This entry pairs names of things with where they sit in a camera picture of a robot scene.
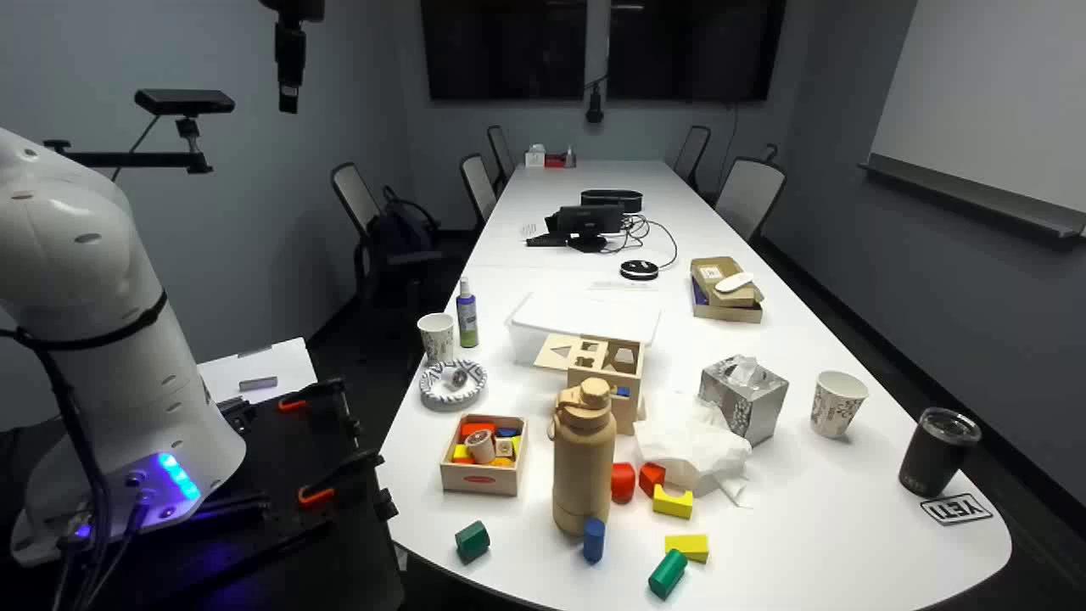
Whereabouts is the white plastic lid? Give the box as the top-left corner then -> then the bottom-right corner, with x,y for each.
511,291 -> 661,342

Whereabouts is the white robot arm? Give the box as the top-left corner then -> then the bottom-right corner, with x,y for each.
0,130 -> 247,540

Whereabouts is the wooden shape sorter box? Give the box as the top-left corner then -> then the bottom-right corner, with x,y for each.
533,334 -> 644,431

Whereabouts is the black device pile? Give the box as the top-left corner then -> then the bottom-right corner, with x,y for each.
530,189 -> 643,250

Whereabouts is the black round puck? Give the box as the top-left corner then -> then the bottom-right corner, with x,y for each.
623,257 -> 658,282

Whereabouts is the white paper cup left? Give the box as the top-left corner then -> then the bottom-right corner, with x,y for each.
419,314 -> 455,365

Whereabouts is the grey round dish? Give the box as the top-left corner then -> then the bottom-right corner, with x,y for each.
419,360 -> 485,412

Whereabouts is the tan thermos bottle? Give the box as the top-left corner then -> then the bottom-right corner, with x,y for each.
550,378 -> 618,538

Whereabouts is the grey chair left middle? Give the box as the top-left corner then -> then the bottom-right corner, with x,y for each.
457,153 -> 495,222

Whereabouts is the grey chair with backpack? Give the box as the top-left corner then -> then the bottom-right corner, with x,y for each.
328,163 -> 446,302

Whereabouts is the wooden tray of blocks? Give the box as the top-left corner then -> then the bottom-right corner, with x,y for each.
440,416 -> 526,496

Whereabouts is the red block left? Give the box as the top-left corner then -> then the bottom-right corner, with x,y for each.
612,461 -> 634,505

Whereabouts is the red block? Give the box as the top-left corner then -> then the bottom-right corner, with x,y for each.
638,461 -> 667,496
612,461 -> 634,505

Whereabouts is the red block right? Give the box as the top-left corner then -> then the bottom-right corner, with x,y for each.
638,461 -> 667,496

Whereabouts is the silver tissue box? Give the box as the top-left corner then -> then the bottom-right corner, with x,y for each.
698,358 -> 787,445

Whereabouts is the blue block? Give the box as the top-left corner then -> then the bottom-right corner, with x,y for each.
582,517 -> 603,564

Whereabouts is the crumpled white tissue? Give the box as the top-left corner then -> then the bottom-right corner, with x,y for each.
634,405 -> 753,499

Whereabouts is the grey chair far right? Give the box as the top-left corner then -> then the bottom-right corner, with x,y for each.
718,160 -> 787,240

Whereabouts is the yellow block upper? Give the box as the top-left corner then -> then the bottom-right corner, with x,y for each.
653,487 -> 696,519

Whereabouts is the yellow block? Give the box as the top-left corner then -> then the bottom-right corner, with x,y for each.
653,487 -> 696,519
667,532 -> 711,564

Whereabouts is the green block left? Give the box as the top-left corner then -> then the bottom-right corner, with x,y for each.
455,519 -> 489,564

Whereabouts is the green block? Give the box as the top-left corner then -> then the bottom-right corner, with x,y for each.
455,519 -> 489,564
649,549 -> 685,600

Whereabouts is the white paper sheet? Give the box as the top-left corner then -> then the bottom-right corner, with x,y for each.
199,335 -> 315,405

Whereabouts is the yellow block lower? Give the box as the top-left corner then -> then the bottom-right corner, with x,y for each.
667,532 -> 711,564

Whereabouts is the green block right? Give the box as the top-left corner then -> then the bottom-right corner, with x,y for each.
649,549 -> 685,600

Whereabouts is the patterned paper cup right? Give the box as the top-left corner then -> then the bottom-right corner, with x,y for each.
813,370 -> 869,437

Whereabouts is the black robot cart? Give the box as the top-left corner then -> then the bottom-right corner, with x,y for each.
0,378 -> 409,611

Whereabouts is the dark travel mug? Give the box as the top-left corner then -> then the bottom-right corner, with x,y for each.
899,408 -> 982,499

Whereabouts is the black and white tag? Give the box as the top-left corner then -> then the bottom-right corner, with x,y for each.
923,493 -> 991,525

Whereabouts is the white whiteboard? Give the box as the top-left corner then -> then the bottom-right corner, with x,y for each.
869,0 -> 1086,240

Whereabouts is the dark wall screen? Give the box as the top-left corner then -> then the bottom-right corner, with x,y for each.
420,0 -> 787,106

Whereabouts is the black overhead camera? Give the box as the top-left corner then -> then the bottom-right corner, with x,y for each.
262,0 -> 327,117

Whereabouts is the camera on black arm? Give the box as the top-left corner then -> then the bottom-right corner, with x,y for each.
41,84 -> 237,179

